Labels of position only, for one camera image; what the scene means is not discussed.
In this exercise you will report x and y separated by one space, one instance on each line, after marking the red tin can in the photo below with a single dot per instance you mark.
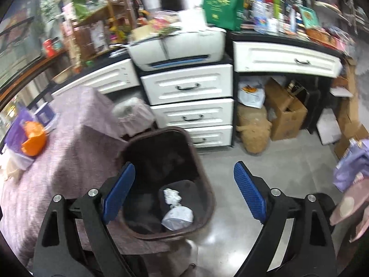
49 49

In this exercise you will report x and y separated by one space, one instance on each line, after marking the purple bedspread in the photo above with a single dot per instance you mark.
72 150

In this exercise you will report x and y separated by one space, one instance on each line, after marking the orange foam net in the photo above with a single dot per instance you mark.
34 141

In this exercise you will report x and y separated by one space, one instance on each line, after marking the crumpled white paper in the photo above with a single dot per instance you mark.
172 197

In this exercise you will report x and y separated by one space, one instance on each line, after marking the clear water bottle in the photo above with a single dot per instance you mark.
261 10

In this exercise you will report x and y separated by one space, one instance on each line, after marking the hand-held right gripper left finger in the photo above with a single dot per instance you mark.
119 193

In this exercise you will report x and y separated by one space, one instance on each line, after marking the purple cloth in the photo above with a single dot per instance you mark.
351 164

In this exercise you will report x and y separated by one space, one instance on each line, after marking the flat white box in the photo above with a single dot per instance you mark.
327 127

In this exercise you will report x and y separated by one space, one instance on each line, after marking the long white drawer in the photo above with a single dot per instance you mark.
112 75

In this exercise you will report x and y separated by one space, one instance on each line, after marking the teal book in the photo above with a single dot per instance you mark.
308 17

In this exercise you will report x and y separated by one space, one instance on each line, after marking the brown plastic bin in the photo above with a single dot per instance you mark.
161 155

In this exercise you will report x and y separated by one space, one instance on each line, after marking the flat cardboard sheets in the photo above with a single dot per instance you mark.
350 121

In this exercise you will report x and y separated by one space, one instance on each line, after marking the black paper bag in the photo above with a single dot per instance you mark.
310 98

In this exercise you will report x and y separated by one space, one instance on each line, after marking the clear plastic bag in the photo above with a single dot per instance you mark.
132 115

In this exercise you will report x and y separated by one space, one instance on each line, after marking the purple plastic bag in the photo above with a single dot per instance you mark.
16 132

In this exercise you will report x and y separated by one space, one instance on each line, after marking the wooden shelf rack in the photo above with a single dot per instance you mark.
86 34

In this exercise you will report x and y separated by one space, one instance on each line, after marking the wide white drawer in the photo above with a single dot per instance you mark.
268 57

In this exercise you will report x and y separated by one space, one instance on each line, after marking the white foam box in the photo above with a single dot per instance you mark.
193 20

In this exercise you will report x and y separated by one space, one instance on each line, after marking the cardboard box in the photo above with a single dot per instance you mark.
285 118

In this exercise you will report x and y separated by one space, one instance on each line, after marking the white printer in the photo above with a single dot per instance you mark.
178 46

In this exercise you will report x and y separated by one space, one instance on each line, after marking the green tote bag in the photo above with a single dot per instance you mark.
224 3

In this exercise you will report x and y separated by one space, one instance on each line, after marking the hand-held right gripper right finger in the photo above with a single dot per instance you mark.
249 193

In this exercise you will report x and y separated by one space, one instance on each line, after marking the printed white plastic bag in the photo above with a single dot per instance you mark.
250 96

